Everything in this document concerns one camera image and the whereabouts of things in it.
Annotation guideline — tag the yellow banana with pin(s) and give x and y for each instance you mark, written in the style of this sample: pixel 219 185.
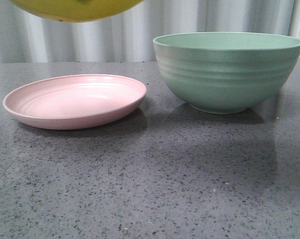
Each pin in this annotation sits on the yellow banana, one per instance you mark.
pixel 75 10

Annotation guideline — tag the pink plate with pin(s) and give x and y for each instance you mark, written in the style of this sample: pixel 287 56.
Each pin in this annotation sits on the pink plate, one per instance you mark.
pixel 75 101

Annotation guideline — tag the green ribbed bowl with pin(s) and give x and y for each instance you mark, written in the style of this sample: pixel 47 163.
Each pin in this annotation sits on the green ribbed bowl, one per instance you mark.
pixel 225 72

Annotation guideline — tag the white curtain backdrop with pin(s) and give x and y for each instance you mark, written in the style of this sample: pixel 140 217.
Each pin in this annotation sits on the white curtain backdrop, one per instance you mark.
pixel 128 36

